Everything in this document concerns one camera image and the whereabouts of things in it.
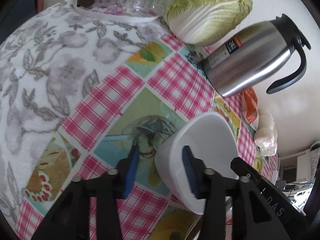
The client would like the white plastic cup bowl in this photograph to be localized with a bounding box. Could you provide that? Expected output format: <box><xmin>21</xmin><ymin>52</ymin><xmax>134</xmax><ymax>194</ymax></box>
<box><xmin>155</xmin><ymin>112</ymin><xmax>238</xmax><ymax>215</ymax></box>

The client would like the white shelf unit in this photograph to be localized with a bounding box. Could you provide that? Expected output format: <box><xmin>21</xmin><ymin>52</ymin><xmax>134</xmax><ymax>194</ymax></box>
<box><xmin>277</xmin><ymin>140</ymin><xmax>319</xmax><ymax>198</ymax></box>

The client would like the bag of steamed buns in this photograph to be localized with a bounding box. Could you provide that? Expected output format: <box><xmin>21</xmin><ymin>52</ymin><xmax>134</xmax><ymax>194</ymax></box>
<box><xmin>254</xmin><ymin>108</ymin><xmax>278</xmax><ymax>156</ymax></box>

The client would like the orange snack packet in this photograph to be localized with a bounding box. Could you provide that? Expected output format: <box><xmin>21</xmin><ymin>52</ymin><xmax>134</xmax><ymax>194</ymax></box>
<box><xmin>242</xmin><ymin>87</ymin><xmax>259</xmax><ymax>131</ymax></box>

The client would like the checked picture tablecloth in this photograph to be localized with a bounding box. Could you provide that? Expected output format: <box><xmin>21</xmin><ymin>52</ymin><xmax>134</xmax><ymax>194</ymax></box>
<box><xmin>16</xmin><ymin>35</ymin><xmax>277</xmax><ymax>239</ymax></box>

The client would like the stainless steel thermos jug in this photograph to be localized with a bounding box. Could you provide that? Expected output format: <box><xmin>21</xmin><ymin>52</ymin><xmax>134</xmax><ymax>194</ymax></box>
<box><xmin>201</xmin><ymin>14</ymin><xmax>311</xmax><ymax>98</ymax></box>

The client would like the napa cabbage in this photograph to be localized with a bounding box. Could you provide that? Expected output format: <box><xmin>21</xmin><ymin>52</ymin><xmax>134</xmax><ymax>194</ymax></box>
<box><xmin>164</xmin><ymin>0</ymin><xmax>253</xmax><ymax>46</ymax></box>

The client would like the round floral glass tray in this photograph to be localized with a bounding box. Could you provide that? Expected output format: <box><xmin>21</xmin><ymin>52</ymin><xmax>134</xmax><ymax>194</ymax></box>
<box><xmin>72</xmin><ymin>0</ymin><xmax>165</xmax><ymax>23</ymax></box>

